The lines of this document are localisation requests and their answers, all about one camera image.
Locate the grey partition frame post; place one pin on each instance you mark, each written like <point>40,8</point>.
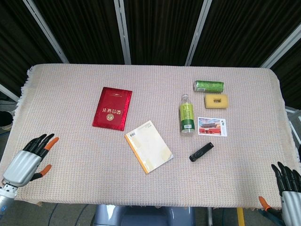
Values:
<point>198,33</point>
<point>45,31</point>
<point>122,31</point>
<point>281,46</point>
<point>8,92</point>

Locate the yellow-spined notebook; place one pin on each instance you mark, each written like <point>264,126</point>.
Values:
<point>148,146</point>

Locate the yellow sponge with hole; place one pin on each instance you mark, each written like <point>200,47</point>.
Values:
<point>216,101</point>

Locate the dark shoe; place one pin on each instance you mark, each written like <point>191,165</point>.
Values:
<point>5,121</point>

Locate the green label plastic bottle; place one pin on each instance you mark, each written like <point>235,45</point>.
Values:
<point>187,116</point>

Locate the postcard with red building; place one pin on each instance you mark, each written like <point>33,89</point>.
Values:
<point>212,126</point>

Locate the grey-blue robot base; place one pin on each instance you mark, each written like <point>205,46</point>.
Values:
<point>143,215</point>

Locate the beige woven tablecloth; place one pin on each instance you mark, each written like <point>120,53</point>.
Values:
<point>70,164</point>

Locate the red certificate booklet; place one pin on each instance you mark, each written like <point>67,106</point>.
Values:
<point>112,108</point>

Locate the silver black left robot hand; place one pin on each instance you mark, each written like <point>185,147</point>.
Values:
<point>21,167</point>

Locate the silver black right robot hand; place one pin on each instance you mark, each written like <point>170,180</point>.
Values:
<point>291,202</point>

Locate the green drink can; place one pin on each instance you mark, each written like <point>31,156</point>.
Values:
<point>208,86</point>

